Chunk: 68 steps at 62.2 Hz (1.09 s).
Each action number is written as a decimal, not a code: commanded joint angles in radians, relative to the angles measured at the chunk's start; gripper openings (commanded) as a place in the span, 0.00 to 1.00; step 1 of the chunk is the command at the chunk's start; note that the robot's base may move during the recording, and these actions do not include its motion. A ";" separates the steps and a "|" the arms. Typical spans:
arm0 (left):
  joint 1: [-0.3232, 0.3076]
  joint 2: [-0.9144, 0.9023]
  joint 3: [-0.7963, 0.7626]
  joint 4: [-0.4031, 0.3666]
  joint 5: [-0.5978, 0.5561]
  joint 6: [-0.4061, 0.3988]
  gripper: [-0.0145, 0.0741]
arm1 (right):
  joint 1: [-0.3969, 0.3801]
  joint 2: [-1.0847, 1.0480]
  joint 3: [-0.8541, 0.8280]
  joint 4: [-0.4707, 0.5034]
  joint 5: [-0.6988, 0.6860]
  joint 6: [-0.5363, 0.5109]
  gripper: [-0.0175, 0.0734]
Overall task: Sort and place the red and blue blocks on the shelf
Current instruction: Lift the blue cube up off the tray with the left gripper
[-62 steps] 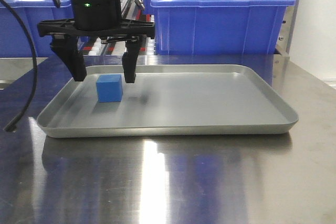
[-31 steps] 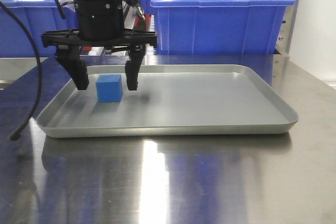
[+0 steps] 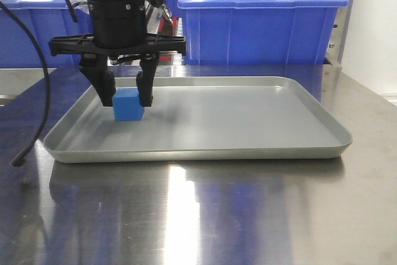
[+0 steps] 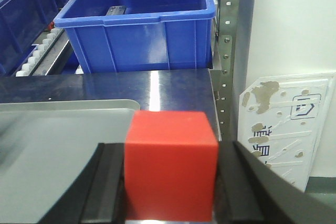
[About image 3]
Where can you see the steel shelf front rail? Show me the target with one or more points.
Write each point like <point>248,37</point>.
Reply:
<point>14,81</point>

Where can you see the blue foam cube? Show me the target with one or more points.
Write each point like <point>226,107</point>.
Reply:
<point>126,105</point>

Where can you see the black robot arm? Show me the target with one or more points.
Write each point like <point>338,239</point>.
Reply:
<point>119,35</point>

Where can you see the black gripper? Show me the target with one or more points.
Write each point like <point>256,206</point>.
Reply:
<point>119,28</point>

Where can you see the blue bin front left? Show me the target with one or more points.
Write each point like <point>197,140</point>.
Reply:
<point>45,19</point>

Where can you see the blue bin front right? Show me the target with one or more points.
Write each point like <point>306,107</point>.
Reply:
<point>258,32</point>

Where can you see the grey metal tray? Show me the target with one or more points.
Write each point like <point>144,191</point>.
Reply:
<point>203,118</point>

